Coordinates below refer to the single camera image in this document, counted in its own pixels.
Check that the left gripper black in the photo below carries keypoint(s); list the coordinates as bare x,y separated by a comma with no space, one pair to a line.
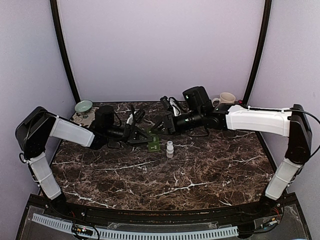
133,135

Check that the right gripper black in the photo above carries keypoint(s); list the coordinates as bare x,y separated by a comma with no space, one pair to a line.
169,123

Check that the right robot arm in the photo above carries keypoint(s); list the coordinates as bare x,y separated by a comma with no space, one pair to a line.
286,122

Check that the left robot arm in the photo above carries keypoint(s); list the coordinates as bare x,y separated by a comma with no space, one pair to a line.
33,133

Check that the white pill bottle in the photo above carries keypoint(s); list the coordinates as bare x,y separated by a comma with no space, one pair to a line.
170,151

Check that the floral square plate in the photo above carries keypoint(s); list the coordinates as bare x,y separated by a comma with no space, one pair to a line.
84,120

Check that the pale green bowl left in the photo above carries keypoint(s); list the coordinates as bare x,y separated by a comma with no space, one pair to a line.
83,107

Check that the cream floral mug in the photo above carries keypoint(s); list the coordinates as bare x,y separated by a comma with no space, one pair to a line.
224,98

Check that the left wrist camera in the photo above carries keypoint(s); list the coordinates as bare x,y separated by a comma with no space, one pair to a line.
135,118

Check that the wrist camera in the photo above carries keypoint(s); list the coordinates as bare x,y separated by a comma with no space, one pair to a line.
171,105
135,118

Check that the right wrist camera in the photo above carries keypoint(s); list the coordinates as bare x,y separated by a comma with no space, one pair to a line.
171,105

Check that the white slotted cable duct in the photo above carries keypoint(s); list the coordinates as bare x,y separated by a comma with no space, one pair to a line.
119,231

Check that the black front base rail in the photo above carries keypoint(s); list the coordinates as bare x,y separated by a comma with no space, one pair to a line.
244,214

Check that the left black frame post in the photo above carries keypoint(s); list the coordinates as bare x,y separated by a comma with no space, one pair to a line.
63,50

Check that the black frame post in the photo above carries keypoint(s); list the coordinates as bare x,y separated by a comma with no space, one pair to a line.
259,50
63,50

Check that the right black frame post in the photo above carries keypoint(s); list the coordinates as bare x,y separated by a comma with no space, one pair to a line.
259,50

